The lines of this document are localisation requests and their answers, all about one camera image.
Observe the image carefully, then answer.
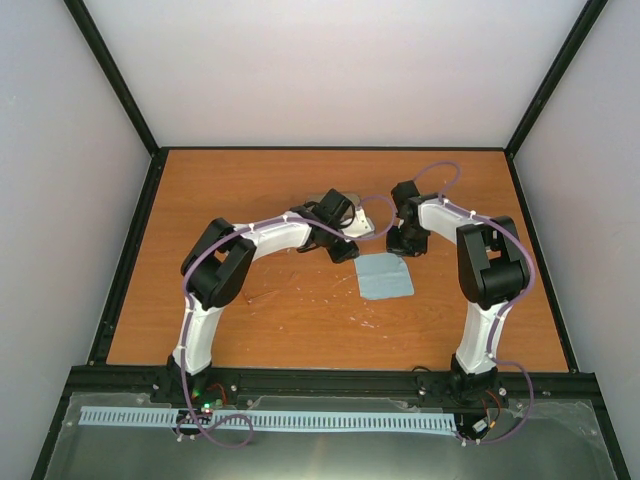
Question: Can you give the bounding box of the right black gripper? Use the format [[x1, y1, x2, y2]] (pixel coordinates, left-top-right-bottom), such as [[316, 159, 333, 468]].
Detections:
[[386, 226, 428, 258]]

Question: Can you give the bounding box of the light blue cleaning cloth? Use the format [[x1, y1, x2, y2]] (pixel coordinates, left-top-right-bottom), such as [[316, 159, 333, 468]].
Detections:
[[354, 253, 415, 300]]

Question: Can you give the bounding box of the brown fabric sunglasses pouch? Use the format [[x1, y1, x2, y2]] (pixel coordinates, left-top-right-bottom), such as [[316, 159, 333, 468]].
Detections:
[[304, 189, 356, 229]]

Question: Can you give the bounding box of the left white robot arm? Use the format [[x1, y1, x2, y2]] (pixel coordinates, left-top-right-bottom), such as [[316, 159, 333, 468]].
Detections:
[[160, 189, 372, 403]]

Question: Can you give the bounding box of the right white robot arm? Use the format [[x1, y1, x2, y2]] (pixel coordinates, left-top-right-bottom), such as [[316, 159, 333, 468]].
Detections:
[[386, 180, 534, 403]]

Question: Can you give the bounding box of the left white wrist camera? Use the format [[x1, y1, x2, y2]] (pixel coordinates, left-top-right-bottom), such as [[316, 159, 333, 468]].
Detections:
[[342, 206, 376, 240]]

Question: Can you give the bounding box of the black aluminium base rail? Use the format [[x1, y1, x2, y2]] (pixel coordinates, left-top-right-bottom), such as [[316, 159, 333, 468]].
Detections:
[[63, 365, 604, 409]]

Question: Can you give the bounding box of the black right frame post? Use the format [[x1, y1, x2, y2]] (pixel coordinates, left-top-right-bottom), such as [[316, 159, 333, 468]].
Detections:
[[504, 0, 609, 157]]

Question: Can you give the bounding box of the black frame post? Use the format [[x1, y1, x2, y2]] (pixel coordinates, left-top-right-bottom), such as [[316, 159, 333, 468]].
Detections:
[[63, 0, 162, 157], [504, 0, 609, 157]]

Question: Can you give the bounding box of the light blue slotted cable duct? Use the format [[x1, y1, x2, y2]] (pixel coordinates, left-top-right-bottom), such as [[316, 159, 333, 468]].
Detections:
[[77, 406, 456, 436]]

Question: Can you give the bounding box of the black left frame post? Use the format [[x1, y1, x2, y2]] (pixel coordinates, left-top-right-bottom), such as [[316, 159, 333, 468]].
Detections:
[[63, 0, 162, 157]]

